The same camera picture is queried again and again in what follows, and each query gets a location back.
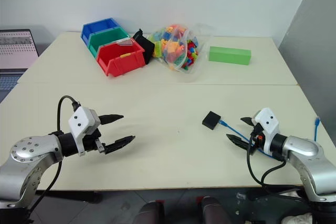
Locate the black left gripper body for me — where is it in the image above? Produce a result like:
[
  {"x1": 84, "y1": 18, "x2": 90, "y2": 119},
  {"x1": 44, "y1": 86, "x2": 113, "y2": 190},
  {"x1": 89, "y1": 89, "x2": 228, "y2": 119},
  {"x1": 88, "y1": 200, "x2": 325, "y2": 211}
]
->
[{"x1": 82, "y1": 128, "x2": 107, "y2": 155}]

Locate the green plastic storage bin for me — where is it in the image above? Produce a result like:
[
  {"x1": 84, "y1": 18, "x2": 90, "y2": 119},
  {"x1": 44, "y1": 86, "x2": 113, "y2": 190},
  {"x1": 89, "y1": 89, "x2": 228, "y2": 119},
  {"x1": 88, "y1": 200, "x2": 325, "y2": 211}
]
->
[{"x1": 88, "y1": 27, "x2": 131, "y2": 58}]

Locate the red plastic storage bin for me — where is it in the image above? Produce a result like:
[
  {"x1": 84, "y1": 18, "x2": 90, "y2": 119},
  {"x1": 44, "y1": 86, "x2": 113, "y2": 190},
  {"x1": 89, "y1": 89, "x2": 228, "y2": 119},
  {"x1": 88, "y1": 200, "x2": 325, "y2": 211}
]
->
[{"x1": 96, "y1": 39, "x2": 146, "y2": 78}]

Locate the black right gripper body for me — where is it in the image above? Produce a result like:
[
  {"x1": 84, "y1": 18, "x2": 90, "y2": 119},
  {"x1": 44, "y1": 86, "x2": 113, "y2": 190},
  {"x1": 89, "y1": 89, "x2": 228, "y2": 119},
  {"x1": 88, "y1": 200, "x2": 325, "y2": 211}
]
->
[{"x1": 247, "y1": 122, "x2": 265, "y2": 156}]

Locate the clear bag of toy bricks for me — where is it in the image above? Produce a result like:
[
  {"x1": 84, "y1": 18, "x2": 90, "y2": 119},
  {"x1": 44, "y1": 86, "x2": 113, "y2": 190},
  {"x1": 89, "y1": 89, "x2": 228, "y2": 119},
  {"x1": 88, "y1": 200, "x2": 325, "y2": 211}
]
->
[{"x1": 146, "y1": 23, "x2": 214, "y2": 76}]

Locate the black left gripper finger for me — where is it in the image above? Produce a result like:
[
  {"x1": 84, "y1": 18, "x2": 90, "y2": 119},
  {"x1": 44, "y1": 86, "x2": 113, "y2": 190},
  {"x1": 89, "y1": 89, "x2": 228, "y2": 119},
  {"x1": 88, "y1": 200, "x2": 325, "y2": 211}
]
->
[
  {"x1": 104, "y1": 135, "x2": 136, "y2": 155},
  {"x1": 98, "y1": 114, "x2": 124, "y2": 126}
]

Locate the black plastic storage bin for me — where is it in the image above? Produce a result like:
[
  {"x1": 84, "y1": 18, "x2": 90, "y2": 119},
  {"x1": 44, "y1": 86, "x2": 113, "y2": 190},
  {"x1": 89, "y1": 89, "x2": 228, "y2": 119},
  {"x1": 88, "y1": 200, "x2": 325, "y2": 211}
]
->
[{"x1": 132, "y1": 27, "x2": 156, "y2": 65}]

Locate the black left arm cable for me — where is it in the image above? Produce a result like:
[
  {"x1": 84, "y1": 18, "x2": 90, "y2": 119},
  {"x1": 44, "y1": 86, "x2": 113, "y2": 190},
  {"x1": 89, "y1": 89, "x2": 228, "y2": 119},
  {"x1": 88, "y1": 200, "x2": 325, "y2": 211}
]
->
[{"x1": 25, "y1": 94, "x2": 81, "y2": 216}]

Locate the black table frame bar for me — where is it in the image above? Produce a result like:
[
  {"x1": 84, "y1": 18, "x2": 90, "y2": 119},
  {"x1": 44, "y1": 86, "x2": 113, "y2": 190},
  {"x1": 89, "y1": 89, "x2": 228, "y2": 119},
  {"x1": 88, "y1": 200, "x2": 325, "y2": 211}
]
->
[{"x1": 33, "y1": 190, "x2": 102, "y2": 204}]

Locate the white shoe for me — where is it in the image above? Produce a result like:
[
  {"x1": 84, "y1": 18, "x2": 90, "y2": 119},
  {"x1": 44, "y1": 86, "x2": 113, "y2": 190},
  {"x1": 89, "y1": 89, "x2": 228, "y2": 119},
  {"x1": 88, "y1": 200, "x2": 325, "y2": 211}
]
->
[{"x1": 281, "y1": 214, "x2": 313, "y2": 224}]

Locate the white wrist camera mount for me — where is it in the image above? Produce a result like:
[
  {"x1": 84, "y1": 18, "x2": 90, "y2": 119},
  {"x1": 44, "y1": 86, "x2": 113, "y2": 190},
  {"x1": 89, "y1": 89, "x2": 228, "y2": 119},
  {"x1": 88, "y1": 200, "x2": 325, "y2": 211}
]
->
[
  {"x1": 68, "y1": 106, "x2": 101, "y2": 157},
  {"x1": 252, "y1": 107, "x2": 281, "y2": 154}
]

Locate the green rectangular block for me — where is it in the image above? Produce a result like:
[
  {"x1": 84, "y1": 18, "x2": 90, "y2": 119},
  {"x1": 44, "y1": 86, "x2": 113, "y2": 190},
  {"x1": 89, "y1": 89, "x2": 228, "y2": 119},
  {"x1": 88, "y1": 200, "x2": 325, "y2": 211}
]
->
[{"x1": 208, "y1": 46, "x2": 253, "y2": 66}]

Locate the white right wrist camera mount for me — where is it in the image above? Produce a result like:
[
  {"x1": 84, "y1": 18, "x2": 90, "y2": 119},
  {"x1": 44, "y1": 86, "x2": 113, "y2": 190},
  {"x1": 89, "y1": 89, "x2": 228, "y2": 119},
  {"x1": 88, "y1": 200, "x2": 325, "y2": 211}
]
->
[{"x1": 252, "y1": 107, "x2": 281, "y2": 154}]

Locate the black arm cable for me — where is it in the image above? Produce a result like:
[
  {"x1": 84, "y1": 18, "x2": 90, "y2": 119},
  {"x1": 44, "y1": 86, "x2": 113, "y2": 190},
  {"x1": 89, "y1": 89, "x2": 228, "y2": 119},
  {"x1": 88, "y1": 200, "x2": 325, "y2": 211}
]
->
[
  {"x1": 246, "y1": 129, "x2": 310, "y2": 196},
  {"x1": 25, "y1": 94, "x2": 81, "y2": 216}
]

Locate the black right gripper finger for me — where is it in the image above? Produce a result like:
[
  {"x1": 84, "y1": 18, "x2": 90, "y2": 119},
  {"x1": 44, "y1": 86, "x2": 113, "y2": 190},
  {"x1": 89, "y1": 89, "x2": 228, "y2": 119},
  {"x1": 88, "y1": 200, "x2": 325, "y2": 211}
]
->
[
  {"x1": 240, "y1": 116, "x2": 255, "y2": 127},
  {"x1": 226, "y1": 133, "x2": 250, "y2": 150}
]

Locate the small black square box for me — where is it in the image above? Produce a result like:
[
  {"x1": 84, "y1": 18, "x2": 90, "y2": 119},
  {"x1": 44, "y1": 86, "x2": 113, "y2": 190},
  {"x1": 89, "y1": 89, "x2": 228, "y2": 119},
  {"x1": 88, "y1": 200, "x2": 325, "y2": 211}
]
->
[{"x1": 202, "y1": 111, "x2": 222, "y2": 131}]

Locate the open laptop computer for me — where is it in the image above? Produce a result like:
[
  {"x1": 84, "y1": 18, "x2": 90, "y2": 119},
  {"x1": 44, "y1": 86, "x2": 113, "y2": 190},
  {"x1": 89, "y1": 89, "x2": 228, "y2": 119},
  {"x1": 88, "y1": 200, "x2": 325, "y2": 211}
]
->
[{"x1": 0, "y1": 28, "x2": 40, "y2": 91}]

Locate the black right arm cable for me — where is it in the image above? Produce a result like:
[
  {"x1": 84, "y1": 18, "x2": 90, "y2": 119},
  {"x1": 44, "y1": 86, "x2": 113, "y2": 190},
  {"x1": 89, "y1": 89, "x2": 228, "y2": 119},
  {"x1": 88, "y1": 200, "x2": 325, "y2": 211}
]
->
[{"x1": 246, "y1": 129, "x2": 310, "y2": 196}]

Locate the blue plastic storage bin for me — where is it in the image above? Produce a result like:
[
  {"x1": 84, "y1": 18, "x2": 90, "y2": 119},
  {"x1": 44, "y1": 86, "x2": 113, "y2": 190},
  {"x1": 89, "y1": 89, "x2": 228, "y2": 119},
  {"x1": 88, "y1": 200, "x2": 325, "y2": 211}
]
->
[{"x1": 81, "y1": 18, "x2": 122, "y2": 47}]

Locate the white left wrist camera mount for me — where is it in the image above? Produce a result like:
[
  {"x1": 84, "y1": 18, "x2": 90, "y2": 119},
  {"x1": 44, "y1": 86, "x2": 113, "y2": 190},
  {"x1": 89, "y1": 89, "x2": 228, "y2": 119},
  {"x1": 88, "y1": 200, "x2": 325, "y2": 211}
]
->
[{"x1": 68, "y1": 106, "x2": 101, "y2": 157}]

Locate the blue cable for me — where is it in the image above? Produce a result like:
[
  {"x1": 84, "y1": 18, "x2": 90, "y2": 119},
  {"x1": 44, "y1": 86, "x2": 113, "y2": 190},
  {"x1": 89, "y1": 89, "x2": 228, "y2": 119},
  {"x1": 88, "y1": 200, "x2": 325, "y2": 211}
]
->
[{"x1": 218, "y1": 116, "x2": 322, "y2": 161}]

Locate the dark rounded shape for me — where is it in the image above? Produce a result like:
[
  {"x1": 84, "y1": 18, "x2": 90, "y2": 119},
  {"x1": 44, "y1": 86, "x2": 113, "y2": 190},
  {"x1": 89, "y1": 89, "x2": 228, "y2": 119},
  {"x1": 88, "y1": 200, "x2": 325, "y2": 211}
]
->
[
  {"x1": 200, "y1": 196, "x2": 233, "y2": 224},
  {"x1": 137, "y1": 200, "x2": 165, "y2": 224}
]

